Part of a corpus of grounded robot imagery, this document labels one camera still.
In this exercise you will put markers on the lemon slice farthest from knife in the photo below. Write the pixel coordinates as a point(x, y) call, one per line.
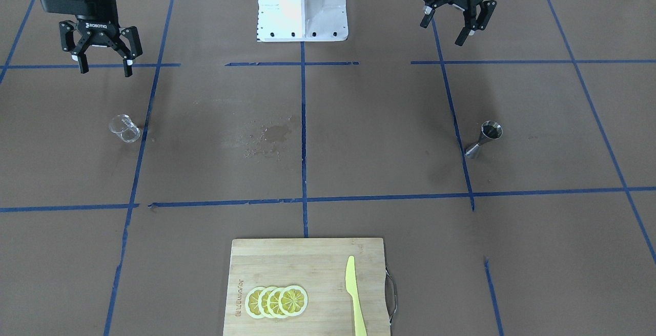
point(252, 306)

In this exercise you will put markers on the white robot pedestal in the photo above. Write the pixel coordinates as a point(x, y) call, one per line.
point(302, 20)

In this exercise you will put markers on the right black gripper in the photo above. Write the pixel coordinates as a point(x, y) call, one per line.
point(100, 29)

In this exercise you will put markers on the yellow plastic knife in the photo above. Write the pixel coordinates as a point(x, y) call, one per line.
point(352, 289)

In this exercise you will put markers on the wooden cutting board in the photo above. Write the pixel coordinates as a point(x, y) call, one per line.
point(318, 265)

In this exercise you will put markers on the steel double jigger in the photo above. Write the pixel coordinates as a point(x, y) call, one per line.
point(489, 131)

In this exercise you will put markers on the clear glass cup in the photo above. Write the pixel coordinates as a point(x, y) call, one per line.
point(124, 128)

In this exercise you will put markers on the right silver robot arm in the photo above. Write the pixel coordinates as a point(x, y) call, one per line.
point(97, 24)

